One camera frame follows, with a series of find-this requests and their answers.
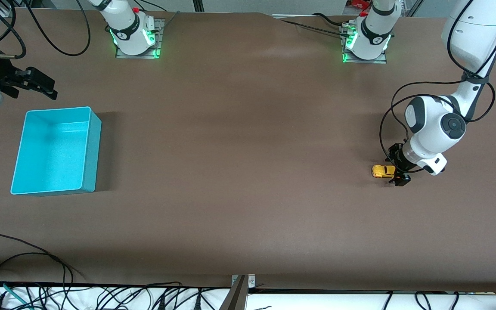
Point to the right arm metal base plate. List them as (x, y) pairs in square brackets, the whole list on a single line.
[(159, 38)]

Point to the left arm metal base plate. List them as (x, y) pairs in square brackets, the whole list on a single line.
[(385, 58)]

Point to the metal table clamp bracket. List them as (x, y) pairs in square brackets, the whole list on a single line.
[(243, 282)]

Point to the red object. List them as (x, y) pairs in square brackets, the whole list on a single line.
[(358, 4)]

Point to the teal plastic storage bin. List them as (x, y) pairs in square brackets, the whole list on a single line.
[(54, 155)]

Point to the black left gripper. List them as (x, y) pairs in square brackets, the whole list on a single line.
[(397, 157)]

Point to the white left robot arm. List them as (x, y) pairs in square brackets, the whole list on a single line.
[(437, 125)]

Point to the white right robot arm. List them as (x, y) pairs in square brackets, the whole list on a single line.
[(127, 30)]

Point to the brown table cover mat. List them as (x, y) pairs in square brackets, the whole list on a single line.
[(248, 172)]

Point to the yellow beetle toy car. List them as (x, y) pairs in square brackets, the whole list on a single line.
[(382, 171)]

